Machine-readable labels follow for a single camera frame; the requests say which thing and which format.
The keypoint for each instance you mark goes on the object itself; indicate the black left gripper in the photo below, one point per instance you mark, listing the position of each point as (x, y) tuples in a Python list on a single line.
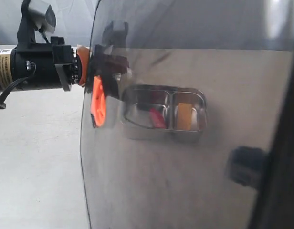
[(70, 63)]

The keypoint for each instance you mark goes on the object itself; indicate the red toy sausage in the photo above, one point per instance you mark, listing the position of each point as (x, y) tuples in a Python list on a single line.
[(157, 119)]

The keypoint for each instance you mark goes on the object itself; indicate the yellow toy cheese slice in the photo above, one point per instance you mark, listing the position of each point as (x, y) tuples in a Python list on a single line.
[(184, 116)]

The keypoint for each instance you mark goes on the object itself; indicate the dark transparent box lid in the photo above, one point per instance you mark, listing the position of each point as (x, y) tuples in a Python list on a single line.
[(239, 54)]

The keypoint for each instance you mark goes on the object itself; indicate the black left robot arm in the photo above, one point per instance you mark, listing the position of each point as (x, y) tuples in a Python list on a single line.
[(43, 66)]

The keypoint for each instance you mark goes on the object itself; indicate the stainless steel lunch box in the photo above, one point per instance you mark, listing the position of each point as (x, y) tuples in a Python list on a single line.
[(138, 99)]

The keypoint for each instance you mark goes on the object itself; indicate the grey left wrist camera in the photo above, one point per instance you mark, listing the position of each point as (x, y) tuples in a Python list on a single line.
[(42, 15)]

